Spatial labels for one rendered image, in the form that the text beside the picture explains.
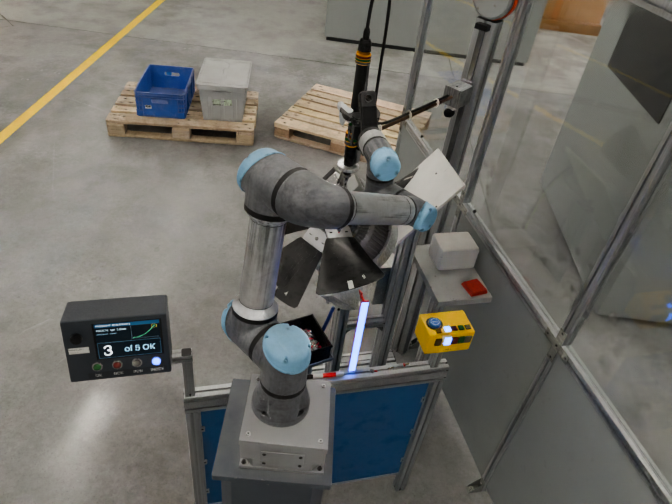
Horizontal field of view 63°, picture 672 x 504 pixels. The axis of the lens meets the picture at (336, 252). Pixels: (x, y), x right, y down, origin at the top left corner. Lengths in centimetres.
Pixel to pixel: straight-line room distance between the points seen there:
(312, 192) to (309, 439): 64
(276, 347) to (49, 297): 236
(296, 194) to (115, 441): 194
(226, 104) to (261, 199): 367
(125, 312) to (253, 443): 48
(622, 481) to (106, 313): 156
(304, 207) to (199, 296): 231
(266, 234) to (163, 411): 176
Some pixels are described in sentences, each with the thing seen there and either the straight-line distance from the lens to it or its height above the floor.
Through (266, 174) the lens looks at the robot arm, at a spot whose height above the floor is 173.
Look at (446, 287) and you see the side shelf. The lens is 231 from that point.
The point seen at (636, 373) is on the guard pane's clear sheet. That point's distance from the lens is 184.
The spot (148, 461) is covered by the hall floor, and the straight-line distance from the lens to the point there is 275.
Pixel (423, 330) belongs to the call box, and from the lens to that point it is 183.
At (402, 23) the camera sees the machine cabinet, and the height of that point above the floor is 33.
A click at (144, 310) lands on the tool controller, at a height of 125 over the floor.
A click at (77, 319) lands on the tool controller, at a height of 125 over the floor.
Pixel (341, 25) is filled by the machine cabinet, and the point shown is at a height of 21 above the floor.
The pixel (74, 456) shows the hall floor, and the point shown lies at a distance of 283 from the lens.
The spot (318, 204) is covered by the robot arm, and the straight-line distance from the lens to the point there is 112.
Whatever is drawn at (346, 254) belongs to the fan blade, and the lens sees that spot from 184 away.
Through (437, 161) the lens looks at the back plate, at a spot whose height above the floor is 134.
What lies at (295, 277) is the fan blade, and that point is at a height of 100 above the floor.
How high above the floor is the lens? 234
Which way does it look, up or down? 39 degrees down
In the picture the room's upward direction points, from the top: 8 degrees clockwise
